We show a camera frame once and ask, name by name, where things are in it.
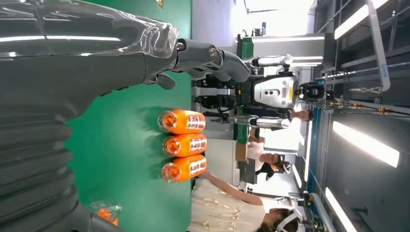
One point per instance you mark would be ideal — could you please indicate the ceiling light strip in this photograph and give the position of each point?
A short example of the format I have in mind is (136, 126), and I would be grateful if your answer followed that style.
(352, 20)

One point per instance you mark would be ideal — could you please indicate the green table mat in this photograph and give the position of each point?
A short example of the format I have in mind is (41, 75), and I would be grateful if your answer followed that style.
(128, 144)

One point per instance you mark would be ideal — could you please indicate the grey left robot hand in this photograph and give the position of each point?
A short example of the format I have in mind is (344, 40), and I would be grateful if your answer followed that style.
(64, 64)

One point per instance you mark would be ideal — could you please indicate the white robot support frame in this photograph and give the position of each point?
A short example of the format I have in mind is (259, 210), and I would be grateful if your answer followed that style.
(379, 48)

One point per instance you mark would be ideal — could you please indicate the background humanoid robot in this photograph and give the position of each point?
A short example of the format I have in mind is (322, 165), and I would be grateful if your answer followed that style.
(275, 93)

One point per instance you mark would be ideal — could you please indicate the orange bottle with clear cap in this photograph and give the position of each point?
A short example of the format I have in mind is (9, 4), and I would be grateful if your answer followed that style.
(185, 145)
(185, 168)
(184, 121)
(105, 214)

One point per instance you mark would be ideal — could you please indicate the small cardboard carton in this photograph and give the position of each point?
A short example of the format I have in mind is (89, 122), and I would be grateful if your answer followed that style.
(241, 152)

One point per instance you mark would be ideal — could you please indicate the person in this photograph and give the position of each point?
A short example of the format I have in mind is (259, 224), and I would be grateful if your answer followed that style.
(282, 168)
(302, 116)
(270, 158)
(224, 208)

